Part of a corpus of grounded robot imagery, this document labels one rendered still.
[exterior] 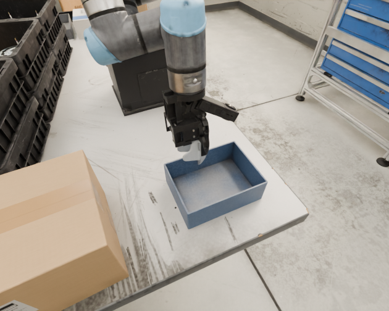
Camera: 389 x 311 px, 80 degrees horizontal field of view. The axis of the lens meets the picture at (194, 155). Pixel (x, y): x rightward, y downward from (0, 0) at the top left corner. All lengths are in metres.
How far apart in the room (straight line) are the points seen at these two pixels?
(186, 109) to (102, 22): 0.22
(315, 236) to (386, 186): 0.64
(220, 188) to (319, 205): 1.04
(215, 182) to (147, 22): 0.39
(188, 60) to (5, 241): 0.40
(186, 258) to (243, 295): 0.74
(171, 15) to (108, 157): 0.44
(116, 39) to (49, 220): 0.35
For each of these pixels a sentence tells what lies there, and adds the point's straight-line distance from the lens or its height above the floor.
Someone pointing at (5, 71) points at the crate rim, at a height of 0.93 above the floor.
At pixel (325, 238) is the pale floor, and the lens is 1.47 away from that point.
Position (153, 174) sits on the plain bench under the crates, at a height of 0.70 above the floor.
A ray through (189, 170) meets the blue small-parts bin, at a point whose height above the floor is 0.71.
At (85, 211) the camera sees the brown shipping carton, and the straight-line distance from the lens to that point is 0.43.
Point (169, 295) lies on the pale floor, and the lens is 1.23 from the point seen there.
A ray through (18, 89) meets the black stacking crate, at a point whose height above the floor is 0.87.
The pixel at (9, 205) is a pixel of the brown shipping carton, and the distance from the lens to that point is 0.50.
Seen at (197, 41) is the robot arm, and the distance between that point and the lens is 0.43.
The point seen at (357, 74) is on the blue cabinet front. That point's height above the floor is 0.42.
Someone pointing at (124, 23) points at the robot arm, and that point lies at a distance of 0.53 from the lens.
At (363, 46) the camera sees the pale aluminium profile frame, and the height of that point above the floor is 0.59.
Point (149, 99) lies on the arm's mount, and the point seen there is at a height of 0.74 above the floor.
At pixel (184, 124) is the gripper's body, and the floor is 0.89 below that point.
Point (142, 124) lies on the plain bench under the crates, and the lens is 0.80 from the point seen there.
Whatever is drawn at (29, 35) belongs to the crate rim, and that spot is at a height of 0.93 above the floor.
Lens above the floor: 1.20
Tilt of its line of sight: 47 degrees down
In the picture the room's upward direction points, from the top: straight up
